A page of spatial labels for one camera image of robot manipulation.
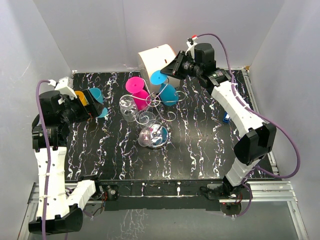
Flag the clear ribbed tumbler glass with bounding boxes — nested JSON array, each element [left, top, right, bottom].
[[119, 95, 138, 122]]

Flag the clear fluted champagne glass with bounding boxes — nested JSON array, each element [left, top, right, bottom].
[[138, 111, 156, 147]]

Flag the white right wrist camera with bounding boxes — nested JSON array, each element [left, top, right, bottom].
[[185, 35, 198, 59]]

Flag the blue wine glass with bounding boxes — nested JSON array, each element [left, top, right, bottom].
[[89, 87, 108, 118], [150, 70, 179, 106]]

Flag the purple cable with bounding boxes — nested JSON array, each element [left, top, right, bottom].
[[197, 33, 301, 218], [36, 79, 106, 240]]

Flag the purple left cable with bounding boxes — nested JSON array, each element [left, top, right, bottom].
[[36, 79, 106, 240]]

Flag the chrome wine glass rack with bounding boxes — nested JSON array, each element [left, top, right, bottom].
[[135, 90, 187, 150]]

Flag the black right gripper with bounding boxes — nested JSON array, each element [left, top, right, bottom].
[[161, 51, 203, 80]]

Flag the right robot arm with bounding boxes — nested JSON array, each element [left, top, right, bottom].
[[160, 43, 277, 199]]

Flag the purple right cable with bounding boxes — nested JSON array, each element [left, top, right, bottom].
[[197, 33, 301, 218]]

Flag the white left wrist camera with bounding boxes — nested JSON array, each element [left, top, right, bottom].
[[48, 76, 77, 100]]

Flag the pink wine glass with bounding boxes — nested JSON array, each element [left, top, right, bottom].
[[125, 76, 149, 111]]

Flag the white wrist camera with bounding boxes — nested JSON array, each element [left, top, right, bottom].
[[185, 35, 198, 59], [48, 76, 77, 100]]

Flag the aluminium table frame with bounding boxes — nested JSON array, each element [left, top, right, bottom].
[[17, 66, 320, 240]]

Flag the white round box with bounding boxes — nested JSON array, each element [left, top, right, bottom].
[[137, 44, 177, 93]]

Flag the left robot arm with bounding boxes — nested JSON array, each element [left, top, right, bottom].
[[28, 88, 105, 236]]

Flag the small blue object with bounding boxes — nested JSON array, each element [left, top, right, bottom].
[[222, 112, 231, 124]]

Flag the yellow wine glass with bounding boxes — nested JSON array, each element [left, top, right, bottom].
[[75, 90, 88, 106]]

